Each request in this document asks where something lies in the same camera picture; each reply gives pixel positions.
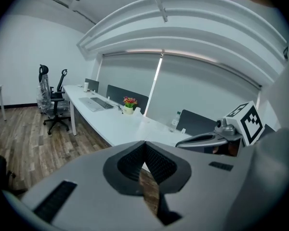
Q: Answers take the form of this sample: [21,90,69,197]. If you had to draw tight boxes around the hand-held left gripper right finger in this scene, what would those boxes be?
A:
[144,141,254,231]

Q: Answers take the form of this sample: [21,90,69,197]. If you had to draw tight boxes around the plastic-wrapped office chair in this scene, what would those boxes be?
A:
[36,64,53,115]

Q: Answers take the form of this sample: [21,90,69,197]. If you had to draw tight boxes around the dark grey keyboard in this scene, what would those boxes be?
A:
[90,97,115,110]

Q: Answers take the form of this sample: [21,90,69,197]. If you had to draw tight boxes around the clear plastic water bottle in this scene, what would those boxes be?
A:
[169,111,182,133]

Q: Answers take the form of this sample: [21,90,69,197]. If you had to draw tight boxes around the person's grey clothing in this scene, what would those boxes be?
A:
[221,56,289,231]

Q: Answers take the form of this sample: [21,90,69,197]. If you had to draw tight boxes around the person's right hand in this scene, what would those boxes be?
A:
[211,140,241,157]

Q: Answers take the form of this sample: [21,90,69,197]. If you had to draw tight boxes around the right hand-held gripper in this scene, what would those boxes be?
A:
[175,101,266,154]

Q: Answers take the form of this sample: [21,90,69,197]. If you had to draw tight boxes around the black mesh office chair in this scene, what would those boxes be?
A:
[43,68,71,136]

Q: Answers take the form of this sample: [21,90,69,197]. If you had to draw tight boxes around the white ceiling bracket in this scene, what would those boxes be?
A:
[150,0,169,24]

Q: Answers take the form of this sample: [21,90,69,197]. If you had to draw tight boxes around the silver laptop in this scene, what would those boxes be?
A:
[78,97,104,112]

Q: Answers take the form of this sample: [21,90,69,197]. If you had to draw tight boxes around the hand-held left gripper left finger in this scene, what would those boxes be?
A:
[21,141,165,231]

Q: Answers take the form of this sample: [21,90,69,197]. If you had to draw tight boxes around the potted artificial flowers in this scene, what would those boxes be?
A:
[122,96,138,116]

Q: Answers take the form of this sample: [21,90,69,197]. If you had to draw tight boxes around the dark grey desk partition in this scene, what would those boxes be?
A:
[105,84,149,116]
[176,109,218,137]
[84,78,100,93]

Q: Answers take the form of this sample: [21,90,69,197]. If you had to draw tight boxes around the grey roller blind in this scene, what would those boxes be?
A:
[144,52,263,135]
[97,52,163,116]

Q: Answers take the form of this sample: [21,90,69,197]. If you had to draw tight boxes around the long white table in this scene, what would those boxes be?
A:
[62,84,194,149]

